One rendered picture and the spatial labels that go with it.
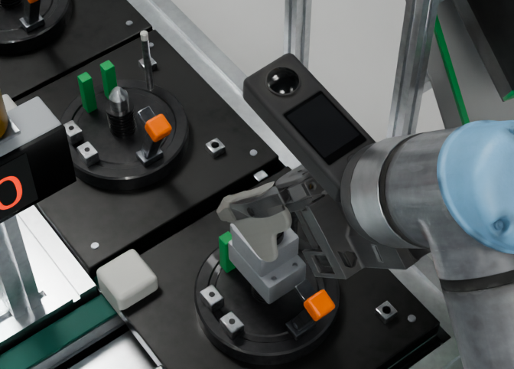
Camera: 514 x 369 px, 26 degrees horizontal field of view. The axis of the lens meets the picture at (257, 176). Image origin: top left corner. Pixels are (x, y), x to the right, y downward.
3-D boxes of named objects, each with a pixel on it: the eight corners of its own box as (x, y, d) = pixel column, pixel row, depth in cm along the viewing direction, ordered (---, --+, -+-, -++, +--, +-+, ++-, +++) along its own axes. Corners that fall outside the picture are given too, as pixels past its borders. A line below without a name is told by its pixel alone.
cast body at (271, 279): (306, 281, 104) (309, 239, 98) (268, 305, 102) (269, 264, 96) (252, 222, 108) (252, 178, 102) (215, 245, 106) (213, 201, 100)
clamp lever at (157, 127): (162, 155, 116) (173, 128, 109) (146, 163, 116) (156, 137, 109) (143, 126, 117) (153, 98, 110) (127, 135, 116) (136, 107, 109)
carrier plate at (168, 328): (438, 332, 109) (441, 321, 107) (240, 473, 100) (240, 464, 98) (287, 176, 120) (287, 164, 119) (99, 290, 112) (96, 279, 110)
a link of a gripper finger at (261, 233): (223, 279, 92) (300, 260, 85) (190, 216, 91) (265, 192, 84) (246, 260, 94) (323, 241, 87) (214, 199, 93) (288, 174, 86)
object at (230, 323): (245, 332, 104) (245, 324, 103) (232, 341, 104) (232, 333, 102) (232, 318, 105) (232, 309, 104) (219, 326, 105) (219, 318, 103)
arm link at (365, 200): (358, 167, 70) (453, 107, 73) (325, 171, 74) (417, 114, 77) (410, 270, 71) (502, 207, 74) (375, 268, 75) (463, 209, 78)
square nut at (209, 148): (226, 151, 120) (225, 145, 119) (213, 158, 119) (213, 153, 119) (216, 142, 121) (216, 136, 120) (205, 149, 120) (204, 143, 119)
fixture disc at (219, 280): (367, 313, 108) (369, 302, 106) (252, 392, 103) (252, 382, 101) (279, 218, 115) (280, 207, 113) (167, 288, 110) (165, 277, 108)
